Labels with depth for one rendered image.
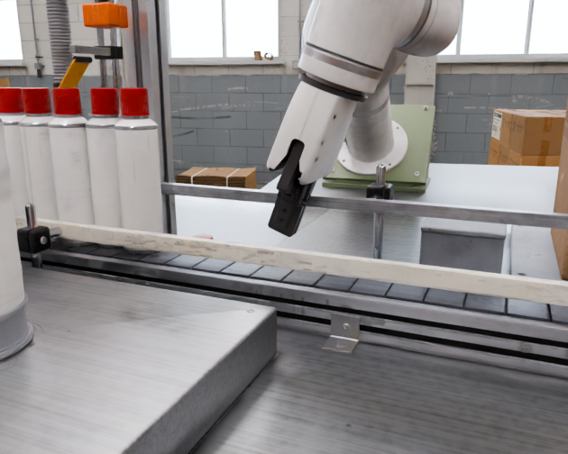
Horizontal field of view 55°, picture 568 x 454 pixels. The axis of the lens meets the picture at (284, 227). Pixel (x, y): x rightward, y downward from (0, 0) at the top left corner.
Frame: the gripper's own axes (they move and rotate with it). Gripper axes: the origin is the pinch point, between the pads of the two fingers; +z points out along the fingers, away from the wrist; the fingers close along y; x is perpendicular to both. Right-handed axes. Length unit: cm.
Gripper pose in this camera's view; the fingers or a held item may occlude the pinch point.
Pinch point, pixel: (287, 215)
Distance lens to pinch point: 62.1
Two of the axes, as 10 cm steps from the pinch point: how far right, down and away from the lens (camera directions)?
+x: 8.7, 4.2, -2.6
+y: -3.8, 2.3, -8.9
